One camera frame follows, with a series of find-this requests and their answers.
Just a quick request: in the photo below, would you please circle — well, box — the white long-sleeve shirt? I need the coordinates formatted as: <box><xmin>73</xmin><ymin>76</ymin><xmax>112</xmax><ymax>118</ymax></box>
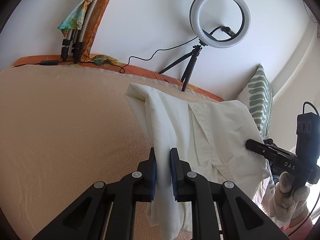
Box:
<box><xmin>125</xmin><ymin>83</ymin><xmax>270</xmax><ymax>239</ymax></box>

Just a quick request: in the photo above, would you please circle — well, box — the right forearm pink sleeve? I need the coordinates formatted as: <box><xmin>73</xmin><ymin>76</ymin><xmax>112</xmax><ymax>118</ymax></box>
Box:
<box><xmin>280</xmin><ymin>209</ymin><xmax>313</xmax><ymax>240</ymax></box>

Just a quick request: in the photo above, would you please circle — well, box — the right gloved hand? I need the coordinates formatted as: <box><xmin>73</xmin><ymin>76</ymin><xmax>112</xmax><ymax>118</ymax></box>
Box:
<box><xmin>269</xmin><ymin>172</ymin><xmax>310</xmax><ymax>228</ymax></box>

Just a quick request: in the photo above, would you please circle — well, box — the green white striped cushion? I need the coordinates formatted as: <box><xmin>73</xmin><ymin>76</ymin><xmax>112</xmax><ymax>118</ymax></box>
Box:
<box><xmin>237</xmin><ymin>65</ymin><xmax>273</xmax><ymax>139</ymax></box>

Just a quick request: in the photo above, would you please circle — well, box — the beige bed blanket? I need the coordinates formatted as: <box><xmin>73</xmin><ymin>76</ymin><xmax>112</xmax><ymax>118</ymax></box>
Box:
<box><xmin>1</xmin><ymin>65</ymin><xmax>208</xmax><ymax>239</ymax></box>

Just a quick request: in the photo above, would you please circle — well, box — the folded silver tripod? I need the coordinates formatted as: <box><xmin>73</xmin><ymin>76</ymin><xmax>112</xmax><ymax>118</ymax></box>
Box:
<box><xmin>58</xmin><ymin>0</ymin><xmax>98</xmax><ymax>63</ymax></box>

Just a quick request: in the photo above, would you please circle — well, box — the colourful patterned scarf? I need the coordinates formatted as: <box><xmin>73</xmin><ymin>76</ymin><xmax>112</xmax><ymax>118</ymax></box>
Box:
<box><xmin>58</xmin><ymin>0</ymin><xmax>114</xmax><ymax>65</ymax></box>

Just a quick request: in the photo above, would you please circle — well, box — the black camera box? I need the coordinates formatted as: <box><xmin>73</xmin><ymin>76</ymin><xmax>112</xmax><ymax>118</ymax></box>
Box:
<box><xmin>296</xmin><ymin>112</ymin><xmax>319</xmax><ymax>166</ymax></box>

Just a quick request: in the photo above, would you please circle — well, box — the black ring light cable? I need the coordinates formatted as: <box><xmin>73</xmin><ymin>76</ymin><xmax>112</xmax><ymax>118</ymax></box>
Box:
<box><xmin>12</xmin><ymin>36</ymin><xmax>201</xmax><ymax>74</ymax></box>

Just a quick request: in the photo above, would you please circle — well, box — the white ring light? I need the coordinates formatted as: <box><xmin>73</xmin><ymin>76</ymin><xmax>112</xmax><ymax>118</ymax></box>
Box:
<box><xmin>189</xmin><ymin>0</ymin><xmax>251</xmax><ymax>48</ymax></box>

